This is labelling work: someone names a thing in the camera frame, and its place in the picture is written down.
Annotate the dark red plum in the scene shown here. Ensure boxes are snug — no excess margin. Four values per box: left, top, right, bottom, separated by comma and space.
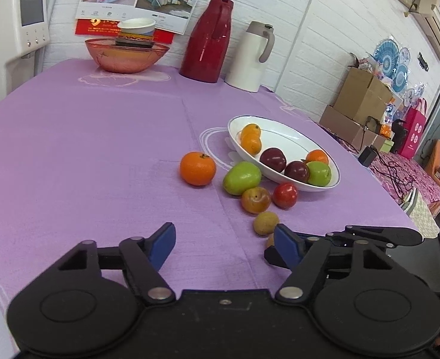
260, 147, 286, 174
284, 160, 310, 183

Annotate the green apple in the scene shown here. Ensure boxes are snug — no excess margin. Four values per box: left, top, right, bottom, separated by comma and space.
307, 161, 331, 187
223, 161, 262, 196

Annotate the orange tangerine with leaf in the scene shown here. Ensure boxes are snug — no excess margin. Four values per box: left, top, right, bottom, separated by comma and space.
305, 149, 329, 165

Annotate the large orange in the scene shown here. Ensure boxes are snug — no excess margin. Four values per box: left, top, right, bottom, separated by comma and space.
240, 133, 262, 156

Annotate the small orange kumquat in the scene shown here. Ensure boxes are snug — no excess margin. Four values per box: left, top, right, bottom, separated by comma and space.
241, 123, 261, 138

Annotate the brown kiwi fruit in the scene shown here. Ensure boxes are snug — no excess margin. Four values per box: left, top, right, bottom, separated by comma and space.
253, 212, 280, 237
265, 233, 274, 249

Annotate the yellow red plum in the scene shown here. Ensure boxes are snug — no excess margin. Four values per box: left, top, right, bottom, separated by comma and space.
241, 186, 271, 215

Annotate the red apple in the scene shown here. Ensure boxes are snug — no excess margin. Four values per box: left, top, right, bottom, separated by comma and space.
272, 182, 299, 210

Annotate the black power adapter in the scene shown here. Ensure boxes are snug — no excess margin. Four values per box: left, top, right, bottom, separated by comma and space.
358, 145, 378, 168

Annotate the green apple on cloth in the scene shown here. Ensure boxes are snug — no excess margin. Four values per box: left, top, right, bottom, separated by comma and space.
223, 161, 262, 196

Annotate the orange mandarin on cloth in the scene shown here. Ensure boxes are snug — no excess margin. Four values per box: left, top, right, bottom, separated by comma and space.
179, 152, 217, 186

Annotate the pink gift bag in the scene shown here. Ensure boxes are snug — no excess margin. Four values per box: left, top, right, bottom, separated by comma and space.
398, 98, 427, 160

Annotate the lower cardboard box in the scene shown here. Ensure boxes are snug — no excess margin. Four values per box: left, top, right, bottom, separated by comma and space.
319, 106, 385, 152

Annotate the cardboard box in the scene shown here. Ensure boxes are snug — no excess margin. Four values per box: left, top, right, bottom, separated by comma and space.
319, 106, 385, 152
333, 67, 393, 126

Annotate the white plate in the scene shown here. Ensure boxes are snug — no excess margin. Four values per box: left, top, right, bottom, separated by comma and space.
226, 114, 342, 193

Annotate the upper cardboard box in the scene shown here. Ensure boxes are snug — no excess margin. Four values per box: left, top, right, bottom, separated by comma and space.
333, 67, 393, 126

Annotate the blue paper fan decoration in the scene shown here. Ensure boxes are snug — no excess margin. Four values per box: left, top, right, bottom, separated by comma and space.
373, 38, 399, 75

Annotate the white thermos jug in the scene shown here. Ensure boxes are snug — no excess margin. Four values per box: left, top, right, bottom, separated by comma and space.
225, 21, 275, 92

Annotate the red thermos jug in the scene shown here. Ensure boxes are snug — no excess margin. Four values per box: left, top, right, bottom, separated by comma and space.
179, 0, 234, 83

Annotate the orange glass bowl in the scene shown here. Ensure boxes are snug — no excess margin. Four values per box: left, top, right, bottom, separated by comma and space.
85, 38, 170, 74

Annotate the stack of paper cups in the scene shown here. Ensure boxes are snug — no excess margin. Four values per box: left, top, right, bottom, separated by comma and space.
115, 18, 156, 48

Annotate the white water dispenser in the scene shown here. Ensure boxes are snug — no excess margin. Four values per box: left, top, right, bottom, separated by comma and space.
0, 0, 56, 102

